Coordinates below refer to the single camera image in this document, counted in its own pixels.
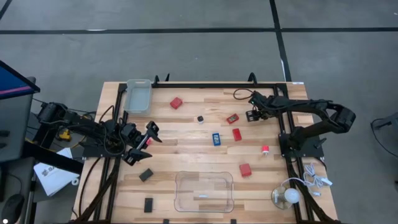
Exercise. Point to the black rectangular block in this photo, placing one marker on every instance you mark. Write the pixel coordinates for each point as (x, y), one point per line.
(145, 175)
(148, 205)

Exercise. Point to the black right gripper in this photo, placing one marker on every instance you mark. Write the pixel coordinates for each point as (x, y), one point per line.
(261, 104)

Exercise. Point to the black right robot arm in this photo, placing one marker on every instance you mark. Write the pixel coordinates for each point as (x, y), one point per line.
(311, 105)

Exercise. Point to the yellow black tool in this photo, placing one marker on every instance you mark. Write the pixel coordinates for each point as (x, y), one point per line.
(64, 135)

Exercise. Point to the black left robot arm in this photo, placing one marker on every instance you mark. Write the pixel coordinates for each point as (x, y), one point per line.
(77, 123)

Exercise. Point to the black computer mouse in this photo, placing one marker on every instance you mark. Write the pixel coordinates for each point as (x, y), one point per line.
(12, 208)

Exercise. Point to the computer monitor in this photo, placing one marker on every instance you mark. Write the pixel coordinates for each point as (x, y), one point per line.
(12, 84)

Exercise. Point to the red charger block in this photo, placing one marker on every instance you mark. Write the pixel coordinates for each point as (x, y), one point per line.
(176, 103)
(245, 170)

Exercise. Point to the white paper booklet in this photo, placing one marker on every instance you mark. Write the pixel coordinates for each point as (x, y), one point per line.
(54, 177)

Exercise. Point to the red and white plug charger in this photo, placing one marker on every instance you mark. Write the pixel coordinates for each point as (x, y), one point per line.
(265, 150)

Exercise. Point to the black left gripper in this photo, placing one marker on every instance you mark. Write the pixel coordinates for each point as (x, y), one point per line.
(134, 136)

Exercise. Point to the white and black charger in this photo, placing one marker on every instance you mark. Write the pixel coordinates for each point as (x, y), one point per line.
(200, 119)

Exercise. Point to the black chair base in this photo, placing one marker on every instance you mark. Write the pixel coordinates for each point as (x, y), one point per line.
(387, 122)

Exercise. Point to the blue digital timer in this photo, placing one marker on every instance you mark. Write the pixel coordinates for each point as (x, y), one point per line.
(216, 139)

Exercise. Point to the large clear plastic bin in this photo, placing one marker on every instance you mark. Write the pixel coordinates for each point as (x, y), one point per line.
(186, 186)

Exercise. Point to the red digital timer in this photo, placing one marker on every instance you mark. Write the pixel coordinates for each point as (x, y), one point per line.
(232, 118)

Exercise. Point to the white light bulb brass base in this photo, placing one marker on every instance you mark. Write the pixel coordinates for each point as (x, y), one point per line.
(291, 195)

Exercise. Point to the black side desk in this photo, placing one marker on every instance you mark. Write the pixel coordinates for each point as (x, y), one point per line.
(53, 158)

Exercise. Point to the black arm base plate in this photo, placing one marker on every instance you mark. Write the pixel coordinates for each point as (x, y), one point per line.
(306, 149)
(99, 152)

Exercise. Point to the small grey plastic bin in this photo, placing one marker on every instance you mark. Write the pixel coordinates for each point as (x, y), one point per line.
(138, 99)

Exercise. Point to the black metal table frame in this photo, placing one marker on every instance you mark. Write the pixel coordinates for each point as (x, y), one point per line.
(217, 85)

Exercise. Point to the flat red block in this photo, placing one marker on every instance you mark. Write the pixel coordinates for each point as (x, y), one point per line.
(237, 134)

